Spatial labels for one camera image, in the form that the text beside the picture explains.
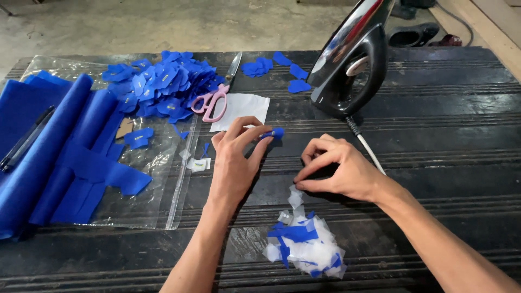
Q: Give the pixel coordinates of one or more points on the black electric iron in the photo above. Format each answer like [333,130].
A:
[352,65]

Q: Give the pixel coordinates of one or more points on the black shoe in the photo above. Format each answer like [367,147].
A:
[413,34]

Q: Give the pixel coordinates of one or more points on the thin blue fabric strip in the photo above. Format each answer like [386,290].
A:
[205,149]

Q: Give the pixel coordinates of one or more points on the maroon sandal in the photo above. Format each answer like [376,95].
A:
[447,40]

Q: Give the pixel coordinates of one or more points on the person's left hand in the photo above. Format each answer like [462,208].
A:
[232,167]

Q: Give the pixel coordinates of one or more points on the blue cutout with label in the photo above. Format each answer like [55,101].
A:
[139,138]

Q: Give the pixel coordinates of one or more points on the person's right hand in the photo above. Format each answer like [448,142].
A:
[346,171]

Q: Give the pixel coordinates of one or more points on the black pen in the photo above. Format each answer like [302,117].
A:
[26,140]

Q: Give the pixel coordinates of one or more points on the wooden plank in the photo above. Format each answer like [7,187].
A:
[480,30]

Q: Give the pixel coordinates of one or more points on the small stack of blue cutouts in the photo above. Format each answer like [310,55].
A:
[256,67]

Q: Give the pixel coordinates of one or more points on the brown cardboard template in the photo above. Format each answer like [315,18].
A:
[124,128]

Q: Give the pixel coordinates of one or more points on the pile of blue fabric cutouts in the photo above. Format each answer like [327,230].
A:
[163,85]

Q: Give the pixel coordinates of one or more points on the white interfacing sheet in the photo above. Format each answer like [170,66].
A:
[240,112]

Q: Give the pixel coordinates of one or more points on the small white interfacing scrap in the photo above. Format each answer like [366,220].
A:
[184,154]

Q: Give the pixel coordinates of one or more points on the clear plastic bag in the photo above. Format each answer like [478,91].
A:
[134,154]

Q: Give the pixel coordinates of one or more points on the blue fabric rolls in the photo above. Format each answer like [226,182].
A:
[61,154]

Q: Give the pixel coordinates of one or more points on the small white label piece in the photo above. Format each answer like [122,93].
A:
[198,164]

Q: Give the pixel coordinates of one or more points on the heap of fabric scraps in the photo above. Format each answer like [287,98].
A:
[305,242]

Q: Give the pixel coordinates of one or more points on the small blue fabric piece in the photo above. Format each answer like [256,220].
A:
[276,133]

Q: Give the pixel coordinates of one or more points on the blue fabric cutout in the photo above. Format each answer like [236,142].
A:
[298,72]
[299,86]
[281,59]

